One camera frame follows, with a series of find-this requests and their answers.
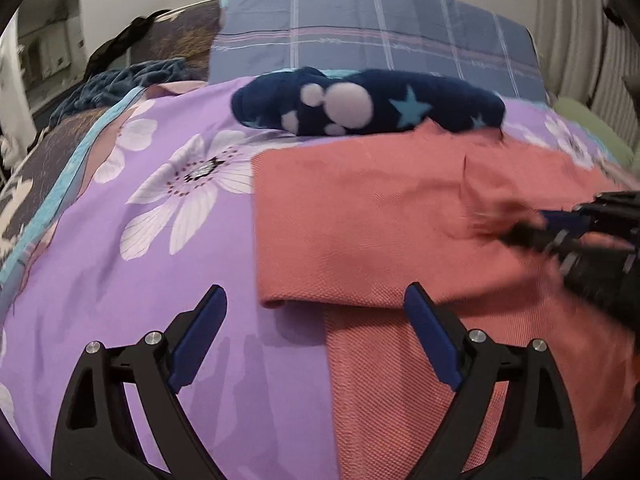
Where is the purple floral bed sheet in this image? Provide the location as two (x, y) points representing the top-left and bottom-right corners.
(0, 75), (622, 480)

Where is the black bag on bed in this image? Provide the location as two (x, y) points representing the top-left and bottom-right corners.
(82, 9), (168, 82)

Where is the dark teal knitted blanket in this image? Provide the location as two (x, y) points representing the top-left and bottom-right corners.
(48, 58), (192, 129)

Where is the beige curtain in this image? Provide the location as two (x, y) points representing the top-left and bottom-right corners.
(534, 0), (639, 150)

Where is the navy star pattern fleece garment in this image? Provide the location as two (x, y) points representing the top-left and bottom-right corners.
(231, 67), (506, 136)

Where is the blue plaid pillow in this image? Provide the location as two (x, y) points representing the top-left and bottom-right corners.
(208, 0), (547, 102)

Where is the dark floral quilt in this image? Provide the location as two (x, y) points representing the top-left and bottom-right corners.
(1, 0), (221, 261)

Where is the salmon pink knit garment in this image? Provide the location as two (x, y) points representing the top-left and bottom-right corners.
(252, 122), (639, 479)

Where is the white wall shelf unit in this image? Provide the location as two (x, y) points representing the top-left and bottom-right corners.
(18, 15), (87, 114)

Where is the green cushion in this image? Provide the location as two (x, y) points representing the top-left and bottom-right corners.
(553, 96), (634, 169)

